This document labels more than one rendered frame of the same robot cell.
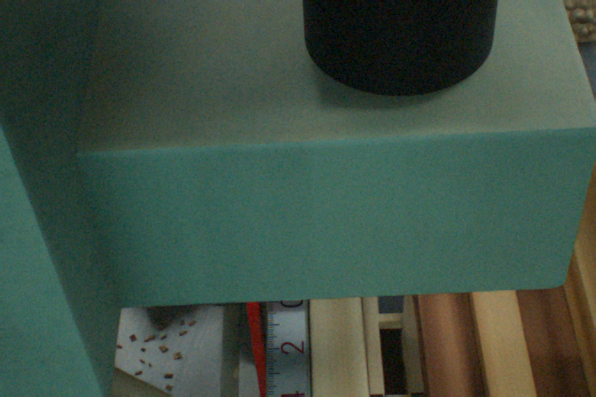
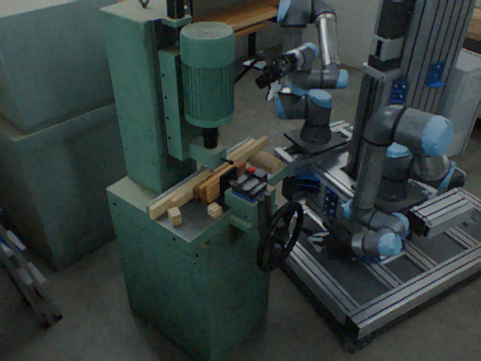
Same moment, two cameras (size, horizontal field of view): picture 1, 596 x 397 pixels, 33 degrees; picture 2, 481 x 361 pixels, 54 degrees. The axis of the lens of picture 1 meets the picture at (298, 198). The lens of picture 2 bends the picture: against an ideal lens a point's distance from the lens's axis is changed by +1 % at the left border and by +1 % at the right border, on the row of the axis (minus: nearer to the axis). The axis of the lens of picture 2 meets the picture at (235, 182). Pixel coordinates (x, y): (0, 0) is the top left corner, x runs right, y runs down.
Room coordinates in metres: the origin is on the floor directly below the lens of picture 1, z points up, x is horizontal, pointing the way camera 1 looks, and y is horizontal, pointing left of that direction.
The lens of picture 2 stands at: (-0.91, -0.98, 2.01)
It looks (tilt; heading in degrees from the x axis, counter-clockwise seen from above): 37 degrees down; 37
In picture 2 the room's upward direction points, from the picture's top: straight up
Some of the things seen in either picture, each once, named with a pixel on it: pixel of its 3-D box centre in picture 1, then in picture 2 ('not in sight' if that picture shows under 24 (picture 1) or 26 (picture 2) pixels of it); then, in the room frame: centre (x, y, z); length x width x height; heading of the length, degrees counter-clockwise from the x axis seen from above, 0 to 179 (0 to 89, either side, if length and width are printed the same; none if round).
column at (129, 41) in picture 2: not in sight; (154, 102); (0.22, 0.26, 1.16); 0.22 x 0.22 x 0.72; 88
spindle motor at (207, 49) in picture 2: not in sight; (208, 75); (0.21, -0.03, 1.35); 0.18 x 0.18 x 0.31
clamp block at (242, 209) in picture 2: not in sight; (250, 198); (0.20, -0.22, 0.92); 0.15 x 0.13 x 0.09; 178
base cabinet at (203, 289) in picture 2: not in sight; (195, 263); (0.22, 0.09, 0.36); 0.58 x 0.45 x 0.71; 88
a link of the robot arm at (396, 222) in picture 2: not in sight; (389, 227); (0.40, -0.69, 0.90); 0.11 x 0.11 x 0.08; 88
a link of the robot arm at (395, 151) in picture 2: not in sight; (399, 158); (0.70, -0.59, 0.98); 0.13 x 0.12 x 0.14; 88
